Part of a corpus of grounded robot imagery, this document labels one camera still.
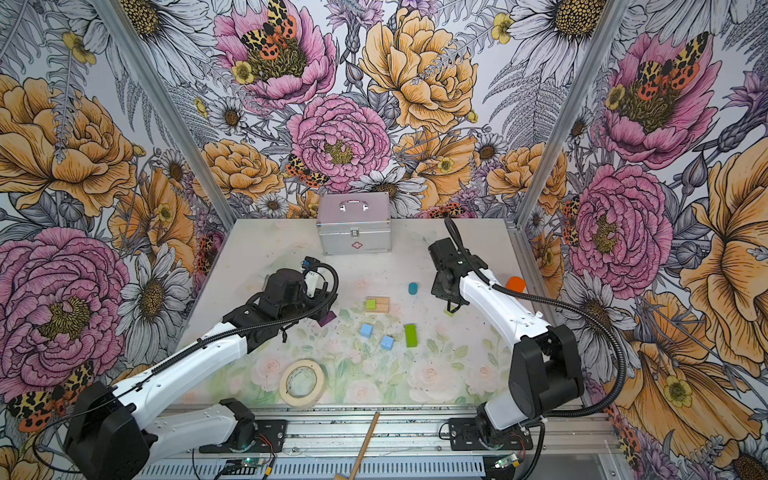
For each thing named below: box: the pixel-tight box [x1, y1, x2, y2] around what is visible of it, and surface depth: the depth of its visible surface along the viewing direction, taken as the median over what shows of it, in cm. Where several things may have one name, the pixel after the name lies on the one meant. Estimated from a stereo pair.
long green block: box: [405, 324, 418, 348], surface depth 93 cm
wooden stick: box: [349, 411, 380, 480], surface depth 75 cm
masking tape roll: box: [279, 359, 325, 409], surface depth 81 cm
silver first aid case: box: [317, 192, 392, 255], surface depth 107 cm
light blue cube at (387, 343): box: [381, 336, 394, 351], surface depth 90 cm
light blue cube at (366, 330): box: [360, 323, 373, 338], surface depth 92 cm
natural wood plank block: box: [366, 296, 390, 313], surface depth 99 cm
